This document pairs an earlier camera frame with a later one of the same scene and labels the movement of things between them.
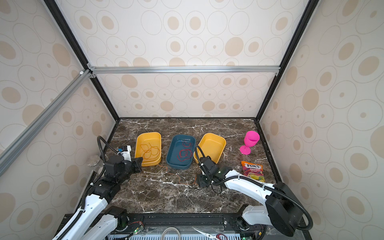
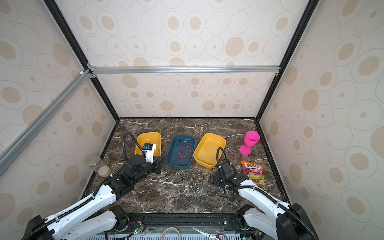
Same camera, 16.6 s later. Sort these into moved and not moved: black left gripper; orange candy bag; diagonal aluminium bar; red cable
Moved: black left gripper
Not moved: red cable; diagonal aluminium bar; orange candy bag
